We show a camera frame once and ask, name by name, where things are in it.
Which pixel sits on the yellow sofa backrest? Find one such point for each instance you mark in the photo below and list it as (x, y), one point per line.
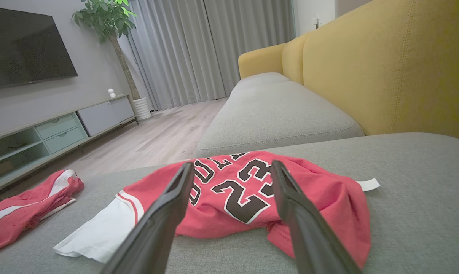
(385, 68)

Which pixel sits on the white ribbed plant pot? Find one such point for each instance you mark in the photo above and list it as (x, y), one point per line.
(142, 108)

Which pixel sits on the pale green television cabinet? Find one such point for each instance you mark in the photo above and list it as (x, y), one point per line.
(104, 114)

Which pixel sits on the red basketball jersey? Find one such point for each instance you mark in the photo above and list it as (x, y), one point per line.
(328, 205)

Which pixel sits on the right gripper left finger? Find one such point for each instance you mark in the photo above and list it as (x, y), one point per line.
(157, 224)

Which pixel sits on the grey sofa seat cushion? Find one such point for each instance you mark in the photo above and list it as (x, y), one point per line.
(275, 118)
(258, 80)

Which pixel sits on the green potted tree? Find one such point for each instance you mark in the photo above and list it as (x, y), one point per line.
(104, 19)

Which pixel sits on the black flat screen television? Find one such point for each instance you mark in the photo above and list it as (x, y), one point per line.
(24, 49)

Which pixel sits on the small white figurine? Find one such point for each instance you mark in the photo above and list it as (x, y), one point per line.
(111, 93)

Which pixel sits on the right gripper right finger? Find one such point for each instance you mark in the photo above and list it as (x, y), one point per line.
(309, 236)

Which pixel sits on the red shorts with white stripe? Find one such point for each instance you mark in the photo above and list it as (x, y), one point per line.
(24, 213)

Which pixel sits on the large grey sofa cushion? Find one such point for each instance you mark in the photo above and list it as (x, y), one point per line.
(423, 209)

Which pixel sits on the grey pleated curtain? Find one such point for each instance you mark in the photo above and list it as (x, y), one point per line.
(184, 49)

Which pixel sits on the white wall switch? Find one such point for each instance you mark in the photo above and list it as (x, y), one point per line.
(315, 22)

